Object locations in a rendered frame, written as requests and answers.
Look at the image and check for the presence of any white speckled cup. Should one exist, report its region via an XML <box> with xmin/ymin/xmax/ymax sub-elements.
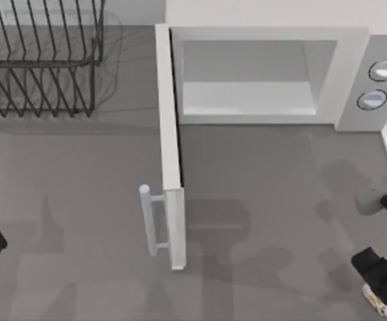
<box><xmin>362</xmin><ymin>262</ymin><xmax>387</xmax><ymax>317</ymax></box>

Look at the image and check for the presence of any pale grey rounded box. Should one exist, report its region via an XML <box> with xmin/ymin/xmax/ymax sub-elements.
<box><xmin>354</xmin><ymin>171</ymin><xmax>387</xmax><ymax>215</ymax></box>

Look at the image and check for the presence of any pale microwave oven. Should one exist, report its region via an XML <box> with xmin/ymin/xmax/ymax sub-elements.
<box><xmin>165</xmin><ymin>0</ymin><xmax>387</xmax><ymax>133</ymax></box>

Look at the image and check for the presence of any round microwave knob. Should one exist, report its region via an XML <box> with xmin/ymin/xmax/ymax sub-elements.
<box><xmin>356</xmin><ymin>88</ymin><xmax>387</xmax><ymax>111</ymax></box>
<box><xmin>368</xmin><ymin>57</ymin><xmax>387</xmax><ymax>82</ymax></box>

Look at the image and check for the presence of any pale microwave door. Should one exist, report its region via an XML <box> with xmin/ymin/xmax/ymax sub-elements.
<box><xmin>155</xmin><ymin>23</ymin><xmax>187</xmax><ymax>272</ymax></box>

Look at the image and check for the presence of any pale blue door handle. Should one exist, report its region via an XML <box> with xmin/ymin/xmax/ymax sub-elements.
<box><xmin>139</xmin><ymin>184</ymin><xmax>166</xmax><ymax>258</ymax></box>

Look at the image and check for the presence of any black wire dish rack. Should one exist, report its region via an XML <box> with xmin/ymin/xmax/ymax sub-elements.
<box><xmin>0</xmin><ymin>0</ymin><xmax>108</xmax><ymax>118</ymax></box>

